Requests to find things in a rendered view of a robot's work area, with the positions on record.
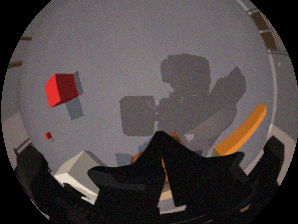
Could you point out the small red block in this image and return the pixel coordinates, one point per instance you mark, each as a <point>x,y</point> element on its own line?
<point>48,135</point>

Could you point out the red square block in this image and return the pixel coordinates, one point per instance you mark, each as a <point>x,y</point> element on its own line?
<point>60,89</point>

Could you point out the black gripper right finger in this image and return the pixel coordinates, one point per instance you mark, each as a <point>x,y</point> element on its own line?
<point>187,170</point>

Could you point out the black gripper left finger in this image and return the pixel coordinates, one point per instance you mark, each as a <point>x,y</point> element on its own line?
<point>145,175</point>

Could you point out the orange long bar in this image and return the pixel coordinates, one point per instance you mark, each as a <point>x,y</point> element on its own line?
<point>240,135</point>

